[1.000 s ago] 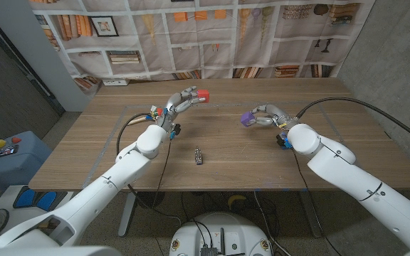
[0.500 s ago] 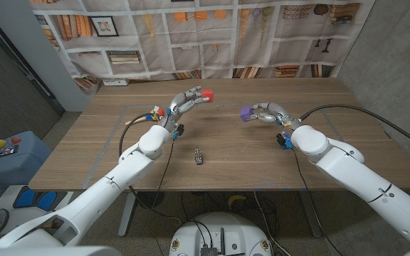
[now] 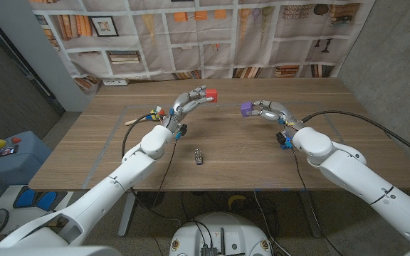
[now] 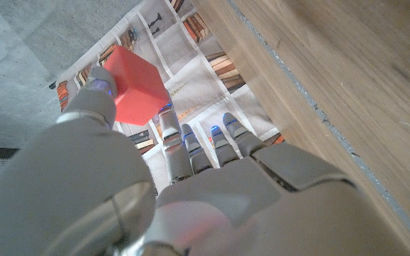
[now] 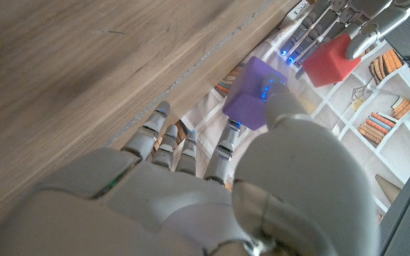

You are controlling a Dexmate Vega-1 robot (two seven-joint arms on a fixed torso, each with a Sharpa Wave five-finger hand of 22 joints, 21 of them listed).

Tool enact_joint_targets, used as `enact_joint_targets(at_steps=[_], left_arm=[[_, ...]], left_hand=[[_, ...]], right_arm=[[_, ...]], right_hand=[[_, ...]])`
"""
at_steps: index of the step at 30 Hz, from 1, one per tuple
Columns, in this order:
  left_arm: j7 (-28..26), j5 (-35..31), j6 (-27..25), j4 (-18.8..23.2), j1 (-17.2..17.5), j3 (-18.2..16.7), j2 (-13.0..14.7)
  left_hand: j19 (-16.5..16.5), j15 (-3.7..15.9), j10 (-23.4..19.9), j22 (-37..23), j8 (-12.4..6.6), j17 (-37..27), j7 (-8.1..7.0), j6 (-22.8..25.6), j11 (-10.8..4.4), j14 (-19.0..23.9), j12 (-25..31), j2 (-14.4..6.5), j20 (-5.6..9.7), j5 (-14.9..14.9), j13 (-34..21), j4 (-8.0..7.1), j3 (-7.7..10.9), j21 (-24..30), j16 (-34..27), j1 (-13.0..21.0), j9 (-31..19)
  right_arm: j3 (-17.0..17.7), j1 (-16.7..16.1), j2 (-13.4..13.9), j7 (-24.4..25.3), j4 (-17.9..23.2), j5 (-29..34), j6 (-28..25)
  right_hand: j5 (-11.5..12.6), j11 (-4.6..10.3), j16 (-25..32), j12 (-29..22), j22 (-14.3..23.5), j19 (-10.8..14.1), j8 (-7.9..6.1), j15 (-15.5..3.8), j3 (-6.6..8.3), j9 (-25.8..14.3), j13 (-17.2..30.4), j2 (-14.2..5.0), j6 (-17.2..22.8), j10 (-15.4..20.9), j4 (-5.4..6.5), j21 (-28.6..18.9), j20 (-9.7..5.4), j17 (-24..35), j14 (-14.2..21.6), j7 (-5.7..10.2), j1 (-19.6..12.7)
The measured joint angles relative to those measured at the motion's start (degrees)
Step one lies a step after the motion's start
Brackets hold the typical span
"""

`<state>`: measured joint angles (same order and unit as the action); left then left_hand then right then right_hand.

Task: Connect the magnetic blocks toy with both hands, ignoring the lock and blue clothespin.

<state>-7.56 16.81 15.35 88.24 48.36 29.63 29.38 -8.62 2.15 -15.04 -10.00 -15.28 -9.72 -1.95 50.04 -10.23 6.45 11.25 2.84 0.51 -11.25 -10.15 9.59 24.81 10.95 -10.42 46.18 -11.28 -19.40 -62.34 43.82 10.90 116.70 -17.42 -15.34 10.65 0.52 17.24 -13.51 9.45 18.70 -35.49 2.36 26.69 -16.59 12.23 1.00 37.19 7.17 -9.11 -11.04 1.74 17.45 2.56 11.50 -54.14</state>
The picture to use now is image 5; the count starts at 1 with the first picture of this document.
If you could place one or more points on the red magnetic cube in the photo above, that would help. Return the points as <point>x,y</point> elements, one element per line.
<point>327,64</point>

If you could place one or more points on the printed bookshelf backdrop cloth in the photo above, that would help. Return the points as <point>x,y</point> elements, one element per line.
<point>386,135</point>

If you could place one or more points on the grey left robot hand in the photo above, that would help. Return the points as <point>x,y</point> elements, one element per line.
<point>368,14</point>

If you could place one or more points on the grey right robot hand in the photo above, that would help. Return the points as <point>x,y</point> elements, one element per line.
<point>155,213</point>

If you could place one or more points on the purple magnetic cube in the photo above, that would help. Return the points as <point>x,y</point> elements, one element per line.
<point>244,96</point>

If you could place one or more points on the white power strip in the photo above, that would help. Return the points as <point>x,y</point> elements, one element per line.
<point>295,9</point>

